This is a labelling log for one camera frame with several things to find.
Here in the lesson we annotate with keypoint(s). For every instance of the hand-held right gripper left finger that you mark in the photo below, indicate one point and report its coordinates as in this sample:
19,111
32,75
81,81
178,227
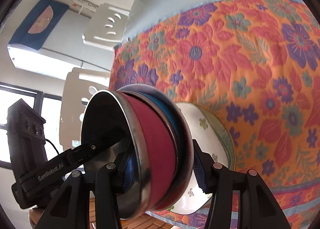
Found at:
127,171

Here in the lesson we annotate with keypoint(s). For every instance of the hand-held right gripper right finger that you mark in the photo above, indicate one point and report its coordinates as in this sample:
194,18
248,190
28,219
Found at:
200,174

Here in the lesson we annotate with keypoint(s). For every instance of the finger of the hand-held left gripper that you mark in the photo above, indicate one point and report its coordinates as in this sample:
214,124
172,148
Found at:
100,145

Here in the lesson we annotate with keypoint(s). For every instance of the white floral square plate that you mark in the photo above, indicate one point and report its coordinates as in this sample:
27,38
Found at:
205,139

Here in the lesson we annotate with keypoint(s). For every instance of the steel bowl red outside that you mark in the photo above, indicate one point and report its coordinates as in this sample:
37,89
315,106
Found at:
155,149

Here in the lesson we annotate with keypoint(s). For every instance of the round leaf-print plate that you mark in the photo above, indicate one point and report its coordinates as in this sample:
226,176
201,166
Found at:
228,144

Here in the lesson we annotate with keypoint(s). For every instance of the steel bowl blue outside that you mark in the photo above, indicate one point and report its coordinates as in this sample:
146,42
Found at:
162,109

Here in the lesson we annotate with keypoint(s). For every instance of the white cutout chair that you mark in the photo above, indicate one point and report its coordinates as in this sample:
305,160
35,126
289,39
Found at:
100,28
72,94

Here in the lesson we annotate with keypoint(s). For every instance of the dark framed window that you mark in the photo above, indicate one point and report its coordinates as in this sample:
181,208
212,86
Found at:
25,91

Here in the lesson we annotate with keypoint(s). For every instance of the white appliance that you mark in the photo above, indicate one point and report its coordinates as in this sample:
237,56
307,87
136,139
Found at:
75,33

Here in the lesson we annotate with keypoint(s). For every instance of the orange floral tablecloth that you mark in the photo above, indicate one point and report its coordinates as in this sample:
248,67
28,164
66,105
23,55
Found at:
250,56

